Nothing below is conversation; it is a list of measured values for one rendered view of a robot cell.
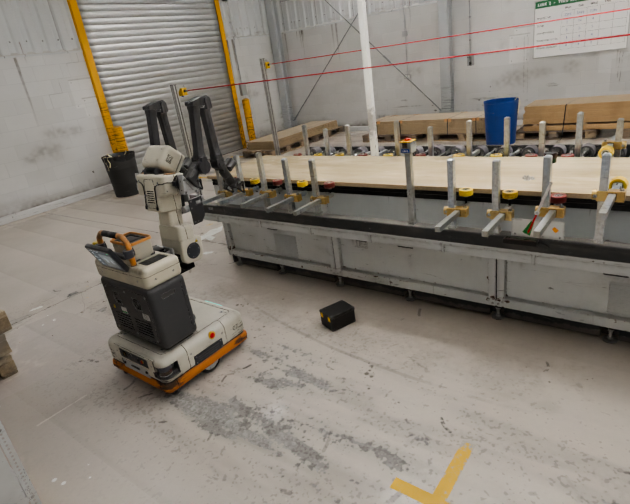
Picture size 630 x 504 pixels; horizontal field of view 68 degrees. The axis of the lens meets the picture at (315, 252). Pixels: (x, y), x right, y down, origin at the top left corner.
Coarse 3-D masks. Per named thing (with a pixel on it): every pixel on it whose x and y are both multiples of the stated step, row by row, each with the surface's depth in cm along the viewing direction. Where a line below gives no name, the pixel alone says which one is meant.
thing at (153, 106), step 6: (150, 102) 300; (156, 102) 295; (144, 108) 295; (150, 108) 293; (156, 108) 296; (150, 114) 294; (156, 114) 298; (150, 120) 295; (156, 120) 298; (150, 126) 297; (156, 126) 299; (150, 132) 298; (156, 132) 299; (150, 138) 299; (156, 138) 300; (150, 144) 301; (156, 144) 301
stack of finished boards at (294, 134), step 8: (328, 120) 1140; (336, 120) 1129; (296, 128) 1086; (312, 128) 1056; (320, 128) 1080; (328, 128) 1103; (264, 136) 1037; (272, 136) 1020; (280, 136) 1003; (288, 136) 993; (296, 136) 1013; (248, 144) 997; (256, 144) 984; (264, 144) 971; (272, 144) 959; (280, 144) 973; (288, 144) 994
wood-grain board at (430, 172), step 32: (288, 160) 436; (320, 160) 415; (352, 160) 397; (384, 160) 380; (416, 160) 364; (480, 160) 336; (512, 160) 323; (576, 160) 301; (480, 192) 276; (576, 192) 246
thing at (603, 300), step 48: (336, 192) 347; (384, 192) 321; (432, 192) 300; (240, 240) 443; (288, 240) 402; (336, 240) 365; (624, 240) 244; (384, 288) 358; (432, 288) 328; (480, 288) 309; (528, 288) 289; (576, 288) 272; (624, 288) 255; (624, 336) 265
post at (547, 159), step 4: (544, 156) 232; (548, 156) 231; (552, 156) 232; (544, 160) 232; (548, 160) 231; (544, 164) 233; (548, 164) 232; (544, 168) 233; (548, 168) 232; (544, 172) 234; (548, 172) 233; (544, 176) 235; (548, 176) 234; (544, 180) 236; (548, 180) 234; (544, 184) 236; (548, 184) 235; (544, 188) 237; (544, 192) 238; (548, 196) 237; (548, 200) 238; (544, 204) 240; (548, 204) 239
